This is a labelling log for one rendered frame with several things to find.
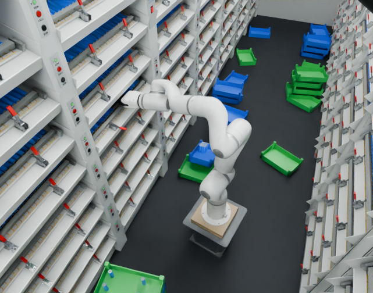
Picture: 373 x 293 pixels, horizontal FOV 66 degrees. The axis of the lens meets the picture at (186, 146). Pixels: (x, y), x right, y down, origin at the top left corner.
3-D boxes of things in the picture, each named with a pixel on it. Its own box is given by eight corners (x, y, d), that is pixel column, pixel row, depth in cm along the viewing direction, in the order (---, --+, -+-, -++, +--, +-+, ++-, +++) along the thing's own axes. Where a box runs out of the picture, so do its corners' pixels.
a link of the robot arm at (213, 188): (231, 195, 172) (234, 171, 154) (213, 218, 163) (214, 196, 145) (214, 185, 177) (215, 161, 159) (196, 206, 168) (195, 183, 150)
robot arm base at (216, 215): (236, 208, 186) (238, 193, 172) (220, 231, 177) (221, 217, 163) (212, 194, 194) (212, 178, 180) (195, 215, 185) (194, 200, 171)
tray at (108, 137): (152, 91, 182) (155, 80, 174) (97, 158, 143) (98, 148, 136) (124, 76, 182) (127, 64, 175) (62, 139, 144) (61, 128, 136)
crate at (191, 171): (219, 169, 251) (219, 163, 245) (211, 186, 238) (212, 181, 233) (187, 159, 259) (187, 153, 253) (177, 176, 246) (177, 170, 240)
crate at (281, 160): (301, 164, 254) (304, 158, 248) (288, 177, 245) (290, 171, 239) (272, 146, 269) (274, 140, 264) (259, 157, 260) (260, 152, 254)
